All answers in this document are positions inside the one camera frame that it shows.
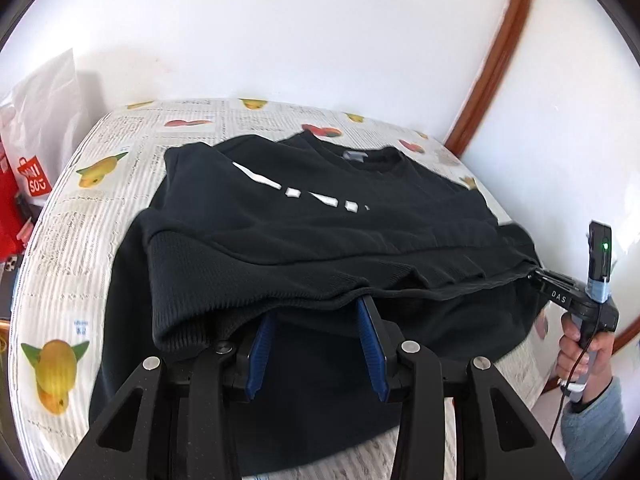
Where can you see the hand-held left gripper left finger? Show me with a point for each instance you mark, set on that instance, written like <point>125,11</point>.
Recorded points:
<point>260,355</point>

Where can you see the person's right forearm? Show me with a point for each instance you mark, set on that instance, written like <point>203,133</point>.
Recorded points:
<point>595,435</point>

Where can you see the red paper shopping bag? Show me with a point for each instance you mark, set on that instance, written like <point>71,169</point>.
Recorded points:
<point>10,210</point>

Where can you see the wooden baseboard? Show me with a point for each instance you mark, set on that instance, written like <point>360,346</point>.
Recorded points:
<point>631,335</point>

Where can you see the person's right hand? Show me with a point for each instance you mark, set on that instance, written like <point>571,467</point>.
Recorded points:
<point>567,360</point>

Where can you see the black sweatshirt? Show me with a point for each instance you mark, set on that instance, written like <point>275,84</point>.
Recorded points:
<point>325,240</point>

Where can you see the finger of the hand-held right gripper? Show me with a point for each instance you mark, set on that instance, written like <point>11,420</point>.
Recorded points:
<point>540,276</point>

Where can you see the fruit-print tablecloth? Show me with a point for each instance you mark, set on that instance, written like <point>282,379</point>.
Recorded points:
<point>100,220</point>

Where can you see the white plastic bag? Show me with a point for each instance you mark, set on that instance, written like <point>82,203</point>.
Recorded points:
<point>45,110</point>

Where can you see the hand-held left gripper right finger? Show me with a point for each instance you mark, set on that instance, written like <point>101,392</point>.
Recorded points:
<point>372,350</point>

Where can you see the wooden door frame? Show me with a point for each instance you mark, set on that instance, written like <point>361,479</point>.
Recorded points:
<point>495,65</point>

